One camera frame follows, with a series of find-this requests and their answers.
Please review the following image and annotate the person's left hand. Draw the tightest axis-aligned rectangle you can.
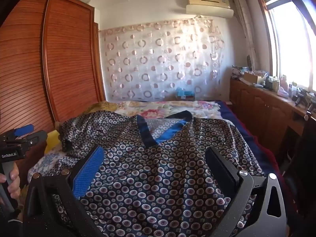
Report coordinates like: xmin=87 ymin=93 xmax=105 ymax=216
xmin=0 ymin=164 xmax=21 ymax=200

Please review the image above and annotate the yellow cloth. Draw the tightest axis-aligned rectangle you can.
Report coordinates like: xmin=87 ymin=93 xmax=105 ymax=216
xmin=44 ymin=130 xmax=61 ymax=153

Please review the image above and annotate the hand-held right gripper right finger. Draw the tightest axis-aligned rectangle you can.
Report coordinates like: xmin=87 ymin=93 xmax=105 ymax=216
xmin=206 ymin=146 xmax=287 ymax=237

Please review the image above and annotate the pink plastic bag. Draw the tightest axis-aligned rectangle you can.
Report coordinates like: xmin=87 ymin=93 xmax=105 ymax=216
xmin=278 ymin=78 xmax=289 ymax=97

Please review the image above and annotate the white air conditioner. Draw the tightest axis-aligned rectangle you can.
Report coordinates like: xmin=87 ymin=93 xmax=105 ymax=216
xmin=186 ymin=0 xmax=234 ymax=18

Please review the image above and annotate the navy blanket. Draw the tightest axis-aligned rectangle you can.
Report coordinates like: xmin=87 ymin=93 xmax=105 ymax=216
xmin=213 ymin=100 xmax=282 ymax=178

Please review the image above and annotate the pile of papers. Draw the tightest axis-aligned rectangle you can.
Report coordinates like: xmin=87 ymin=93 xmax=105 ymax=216
xmin=231 ymin=65 xmax=247 ymax=80

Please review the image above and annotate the black device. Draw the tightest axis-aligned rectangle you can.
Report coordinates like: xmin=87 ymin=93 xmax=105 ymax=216
xmin=292 ymin=89 xmax=316 ymax=109

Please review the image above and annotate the wooden slatted wardrobe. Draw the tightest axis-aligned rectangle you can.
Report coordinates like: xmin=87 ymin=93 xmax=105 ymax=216
xmin=0 ymin=0 xmax=106 ymax=176

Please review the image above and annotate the window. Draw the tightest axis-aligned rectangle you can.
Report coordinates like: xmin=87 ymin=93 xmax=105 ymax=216
xmin=255 ymin=0 xmax=316 ymax=97

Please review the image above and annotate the sheer circle pattern curtain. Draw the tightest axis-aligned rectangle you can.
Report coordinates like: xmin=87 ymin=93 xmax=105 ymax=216
xmin=99 ymin=17 xmax=226 ymax=102

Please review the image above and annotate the wooden cabinet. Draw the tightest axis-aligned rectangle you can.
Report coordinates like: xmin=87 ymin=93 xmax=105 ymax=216
xmin=229 ymin=78 xmax=316 ymax=139

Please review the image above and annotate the floral bedspread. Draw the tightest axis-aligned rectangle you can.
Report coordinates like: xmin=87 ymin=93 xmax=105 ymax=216
xmin=114 ymin=100 xmax=223 ymax=119

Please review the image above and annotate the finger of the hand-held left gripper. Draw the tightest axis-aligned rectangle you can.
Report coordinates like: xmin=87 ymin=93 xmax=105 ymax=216
xmin=22 ymin=131 xmax=48 ymax=145
xmin=13 ymin=124 xmax=35 ymax=139

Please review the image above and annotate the teal box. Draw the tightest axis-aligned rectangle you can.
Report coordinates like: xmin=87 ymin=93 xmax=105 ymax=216
xmin=176 ymin=88 xmax=195 ymax=101

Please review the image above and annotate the white window curtain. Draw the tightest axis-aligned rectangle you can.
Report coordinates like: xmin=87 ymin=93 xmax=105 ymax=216
xmin=233 ymin=0 xmax=258 ymax=70

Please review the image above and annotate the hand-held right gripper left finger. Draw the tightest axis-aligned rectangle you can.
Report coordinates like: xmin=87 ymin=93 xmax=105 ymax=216
xmin=23 ymin=145 xmax=109 ymax=237

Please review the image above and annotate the tan knitted cloth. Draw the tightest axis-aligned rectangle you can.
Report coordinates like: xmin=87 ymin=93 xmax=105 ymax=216
xmin=81 ymin=101 xmax=119 ymax=115

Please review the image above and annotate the dark chair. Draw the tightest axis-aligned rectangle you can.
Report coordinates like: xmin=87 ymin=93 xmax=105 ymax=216
xmin=284 ymin=114 xmax=316 ymax=228

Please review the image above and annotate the cardboard box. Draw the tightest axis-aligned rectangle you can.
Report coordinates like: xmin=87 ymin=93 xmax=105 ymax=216
xmin=243 ymin=71 xmax=266 ymax=84

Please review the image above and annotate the navy medallion print shirt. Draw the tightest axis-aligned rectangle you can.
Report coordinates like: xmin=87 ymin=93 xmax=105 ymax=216
xmin=59 ymin=111 xmax=266 ymax=237

